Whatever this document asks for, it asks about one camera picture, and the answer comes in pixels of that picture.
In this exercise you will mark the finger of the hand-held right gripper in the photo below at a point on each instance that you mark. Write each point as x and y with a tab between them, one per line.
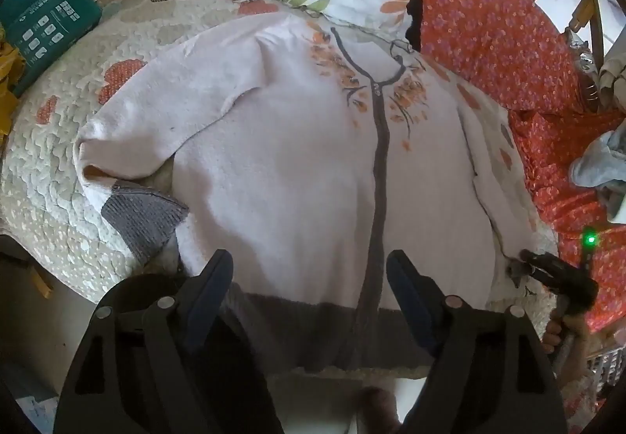
530	265

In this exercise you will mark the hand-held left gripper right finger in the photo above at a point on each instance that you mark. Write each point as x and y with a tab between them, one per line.
409	297

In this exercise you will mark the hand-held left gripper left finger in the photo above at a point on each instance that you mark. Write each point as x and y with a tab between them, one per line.
213	296

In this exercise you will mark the pink knit cardigan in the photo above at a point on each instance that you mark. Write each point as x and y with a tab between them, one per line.
274	145

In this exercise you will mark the person's right hand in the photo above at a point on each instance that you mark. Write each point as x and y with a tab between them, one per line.
550	335

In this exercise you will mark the light blue cloth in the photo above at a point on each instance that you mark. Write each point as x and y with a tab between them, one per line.
599	165

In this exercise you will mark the quilted heart-print bedspread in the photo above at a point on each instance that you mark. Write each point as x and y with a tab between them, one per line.
58	170

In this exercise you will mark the beige cloth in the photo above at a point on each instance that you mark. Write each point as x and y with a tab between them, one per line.
614	79

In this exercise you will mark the orange floral cloth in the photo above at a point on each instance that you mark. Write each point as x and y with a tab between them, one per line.
489	38

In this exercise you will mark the yellow cloth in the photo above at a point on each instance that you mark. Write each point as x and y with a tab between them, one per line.
9	77

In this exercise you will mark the teal package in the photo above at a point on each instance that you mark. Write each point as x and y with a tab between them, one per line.
44	23

